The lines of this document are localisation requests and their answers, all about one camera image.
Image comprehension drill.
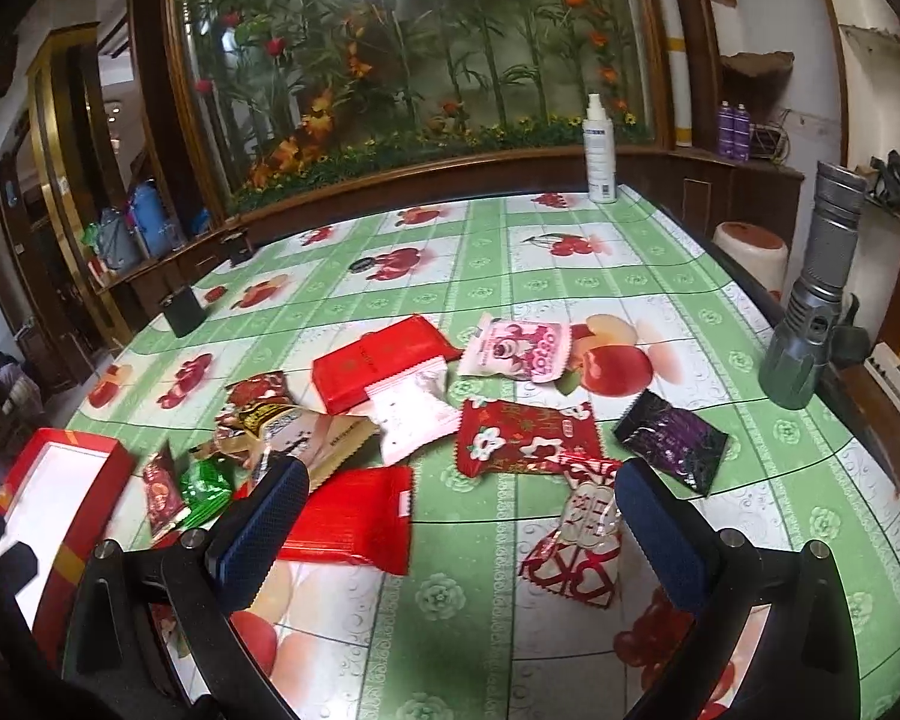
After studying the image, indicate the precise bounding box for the flower bamboo display window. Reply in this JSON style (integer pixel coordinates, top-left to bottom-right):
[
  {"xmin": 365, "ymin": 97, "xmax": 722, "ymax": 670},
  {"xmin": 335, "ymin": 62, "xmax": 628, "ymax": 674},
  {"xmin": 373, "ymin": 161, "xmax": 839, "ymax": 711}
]
[{"xmin": 172, "ymin": 0, "xmax": 656, "ymax": 213}]

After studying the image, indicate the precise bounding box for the white pink snack packet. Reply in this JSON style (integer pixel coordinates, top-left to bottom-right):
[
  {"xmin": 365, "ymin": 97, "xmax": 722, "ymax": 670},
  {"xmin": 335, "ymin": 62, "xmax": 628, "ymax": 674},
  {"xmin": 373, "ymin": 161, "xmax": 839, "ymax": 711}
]
[{"xmin": 367, "ymin": 356, "xmax": 461, "ymax": 466}]

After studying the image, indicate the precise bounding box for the dark purple snack packet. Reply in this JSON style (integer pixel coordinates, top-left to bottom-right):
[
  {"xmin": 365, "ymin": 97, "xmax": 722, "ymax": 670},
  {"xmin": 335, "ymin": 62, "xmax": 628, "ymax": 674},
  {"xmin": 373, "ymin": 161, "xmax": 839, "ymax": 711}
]
[{"xmin": 614, "ymin": 390, "xmax": 730, "ymax": 496}]

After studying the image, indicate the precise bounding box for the green fruit print tablecloth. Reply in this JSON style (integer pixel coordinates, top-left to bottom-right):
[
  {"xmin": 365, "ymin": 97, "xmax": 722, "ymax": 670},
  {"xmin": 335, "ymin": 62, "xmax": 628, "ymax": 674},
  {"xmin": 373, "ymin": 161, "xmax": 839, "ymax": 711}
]
[{"xmin": 59, "ymin": 182, "xmax": 900, "ymax": 720}]

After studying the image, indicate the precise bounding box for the white red stool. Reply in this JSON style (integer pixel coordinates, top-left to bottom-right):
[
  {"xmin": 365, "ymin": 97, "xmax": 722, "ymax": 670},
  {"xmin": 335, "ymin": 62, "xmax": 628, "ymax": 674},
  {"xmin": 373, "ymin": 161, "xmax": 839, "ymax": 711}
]
[{"xmin": 712, "ymin": 221, "xmax": 788, "ymax": 299}]

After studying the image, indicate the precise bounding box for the white spray bottle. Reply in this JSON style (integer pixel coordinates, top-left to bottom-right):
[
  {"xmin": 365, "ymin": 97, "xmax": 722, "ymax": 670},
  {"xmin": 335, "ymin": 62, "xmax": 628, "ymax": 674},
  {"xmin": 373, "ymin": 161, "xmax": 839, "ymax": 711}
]
[{"xmin": 582, "ymin": 93, "xmax": 616, "ymax": 203}]

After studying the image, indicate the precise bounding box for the large red foil packet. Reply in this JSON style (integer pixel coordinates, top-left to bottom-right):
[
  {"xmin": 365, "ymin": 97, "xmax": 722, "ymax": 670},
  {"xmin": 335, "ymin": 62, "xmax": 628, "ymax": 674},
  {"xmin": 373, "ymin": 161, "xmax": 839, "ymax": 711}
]
[{"xmin": 312, "ymin": 314, "xmax": 463, "ymax": 415}]

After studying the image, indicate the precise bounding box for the green snack packet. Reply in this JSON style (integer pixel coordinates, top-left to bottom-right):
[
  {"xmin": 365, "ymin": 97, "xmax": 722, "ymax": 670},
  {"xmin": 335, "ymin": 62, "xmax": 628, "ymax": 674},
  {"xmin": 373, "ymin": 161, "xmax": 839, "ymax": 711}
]
[{"xmin": 180, "ymin": 455, "xmax": 233, "ymax": 530}]

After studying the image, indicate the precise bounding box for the grey flashlight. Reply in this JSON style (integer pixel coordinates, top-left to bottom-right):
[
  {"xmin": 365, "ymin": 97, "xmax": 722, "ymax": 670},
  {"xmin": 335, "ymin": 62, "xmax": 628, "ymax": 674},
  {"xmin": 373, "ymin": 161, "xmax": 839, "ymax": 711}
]
[{"xmin": 758, "ymin": 161, "xmax": 866, "ymax": 410}]

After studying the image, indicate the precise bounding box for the blue thermos jug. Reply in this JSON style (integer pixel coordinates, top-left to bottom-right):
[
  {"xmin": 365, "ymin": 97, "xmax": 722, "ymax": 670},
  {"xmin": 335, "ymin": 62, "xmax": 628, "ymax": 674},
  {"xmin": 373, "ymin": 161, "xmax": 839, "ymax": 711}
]
[{"xmin": 130, "ymin": 181, "xmax": 172, "ymax": 259}]

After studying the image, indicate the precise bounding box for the red ribbed foil packet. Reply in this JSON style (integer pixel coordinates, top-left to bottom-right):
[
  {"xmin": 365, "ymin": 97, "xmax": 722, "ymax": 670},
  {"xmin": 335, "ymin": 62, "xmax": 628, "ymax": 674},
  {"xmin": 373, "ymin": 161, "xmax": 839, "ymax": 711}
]
[{"xmin": 278, "ymin": 465, "xmax": 414, "ymax": 575}]

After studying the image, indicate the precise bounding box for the red gift box tray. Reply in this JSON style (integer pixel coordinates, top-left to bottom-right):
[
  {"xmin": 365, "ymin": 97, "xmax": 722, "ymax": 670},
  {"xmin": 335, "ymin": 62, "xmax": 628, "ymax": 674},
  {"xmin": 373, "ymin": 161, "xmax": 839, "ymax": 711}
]
[{"xmin": 0, "ymin": 427, "xmax": 134, "ymax": 667}]

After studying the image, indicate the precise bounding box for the pink Lotso snack packet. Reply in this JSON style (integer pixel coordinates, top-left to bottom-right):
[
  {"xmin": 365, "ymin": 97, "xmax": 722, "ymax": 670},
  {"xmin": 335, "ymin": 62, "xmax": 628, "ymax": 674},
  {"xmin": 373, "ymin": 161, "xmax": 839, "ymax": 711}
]
[{"xmin": 457, "ymin": 314, "xmax": 572, "ymax": 383}]

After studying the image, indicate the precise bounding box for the purple bottles pair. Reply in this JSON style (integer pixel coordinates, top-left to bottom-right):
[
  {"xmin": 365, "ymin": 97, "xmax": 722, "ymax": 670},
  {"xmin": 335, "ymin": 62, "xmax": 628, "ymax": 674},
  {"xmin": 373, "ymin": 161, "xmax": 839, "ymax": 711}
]
[{"xmin": 717, "ymin": 101, "xmax": 751, "ymax": 163}]

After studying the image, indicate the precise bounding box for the red white candy wrapper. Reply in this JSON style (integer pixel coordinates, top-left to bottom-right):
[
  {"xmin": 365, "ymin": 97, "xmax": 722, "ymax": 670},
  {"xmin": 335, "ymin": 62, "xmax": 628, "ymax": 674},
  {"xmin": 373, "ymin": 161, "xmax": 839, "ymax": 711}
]
[{"xmin": 518, "ymin": 450, "xmax": 622, "ymax": 610}]

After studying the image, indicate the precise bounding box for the black square cup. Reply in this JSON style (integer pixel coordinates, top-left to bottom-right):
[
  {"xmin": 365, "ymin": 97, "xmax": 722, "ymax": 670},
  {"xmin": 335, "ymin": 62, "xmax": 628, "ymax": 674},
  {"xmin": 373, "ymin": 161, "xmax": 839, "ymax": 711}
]
[{"xmin": 160, "ymin": 284, "xmax": 206, "ymax": 338}]

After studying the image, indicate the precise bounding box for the beige brown snack packet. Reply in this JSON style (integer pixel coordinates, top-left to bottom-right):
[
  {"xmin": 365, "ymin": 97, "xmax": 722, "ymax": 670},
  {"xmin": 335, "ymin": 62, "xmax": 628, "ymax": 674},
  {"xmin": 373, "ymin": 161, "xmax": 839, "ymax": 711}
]
[{"xmin": 190, "ymin": 400, "xmax": 379, "ymax": 491}]

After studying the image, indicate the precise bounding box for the red flower snack packet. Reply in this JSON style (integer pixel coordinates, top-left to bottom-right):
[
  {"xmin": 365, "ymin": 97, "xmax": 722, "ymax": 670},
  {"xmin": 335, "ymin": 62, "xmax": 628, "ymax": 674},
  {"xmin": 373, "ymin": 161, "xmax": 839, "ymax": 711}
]
[{"xmin": 455, "ymin": 398, "xmax": 601, "ymax": 478}]

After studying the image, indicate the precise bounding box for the small dark red packet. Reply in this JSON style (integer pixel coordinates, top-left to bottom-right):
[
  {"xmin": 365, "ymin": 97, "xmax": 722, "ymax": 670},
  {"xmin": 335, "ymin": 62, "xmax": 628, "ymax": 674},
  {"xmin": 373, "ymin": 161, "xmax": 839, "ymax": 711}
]
[{"xmin": 141, "ymin": 442, "xmax": 190, "ymax": 543}]

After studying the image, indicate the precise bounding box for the dark red star packet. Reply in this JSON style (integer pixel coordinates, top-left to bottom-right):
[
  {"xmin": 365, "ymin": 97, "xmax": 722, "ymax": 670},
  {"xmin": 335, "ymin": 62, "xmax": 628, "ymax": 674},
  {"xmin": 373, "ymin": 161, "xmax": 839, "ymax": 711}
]
[{"xmin": 215, "ymin": 371, "xmax": 295, "ymax": 439}]

